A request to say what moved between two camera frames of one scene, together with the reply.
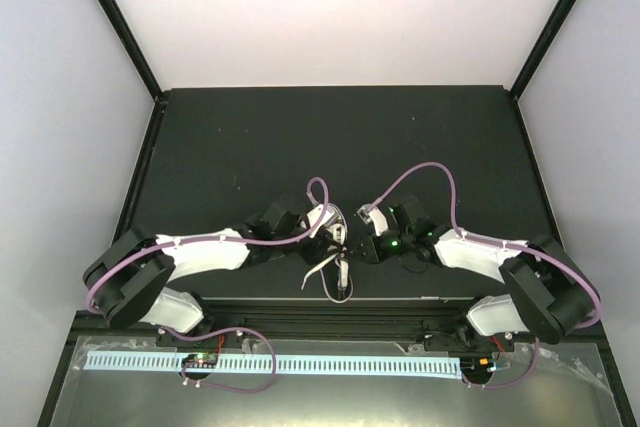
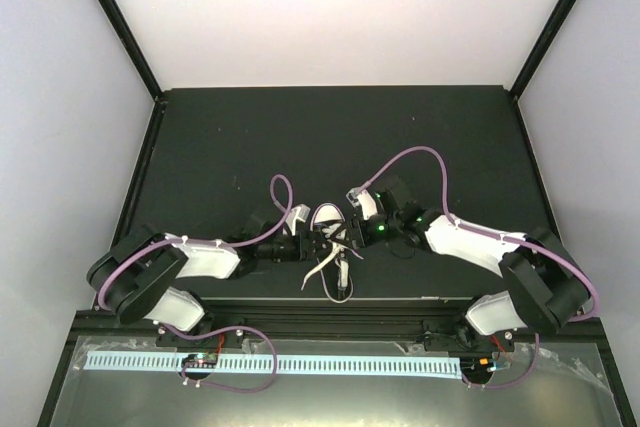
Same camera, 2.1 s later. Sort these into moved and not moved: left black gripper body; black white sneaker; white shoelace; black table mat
Moved: white shoelace
Not moved: black table mat; black white sneaker; left black gripper body
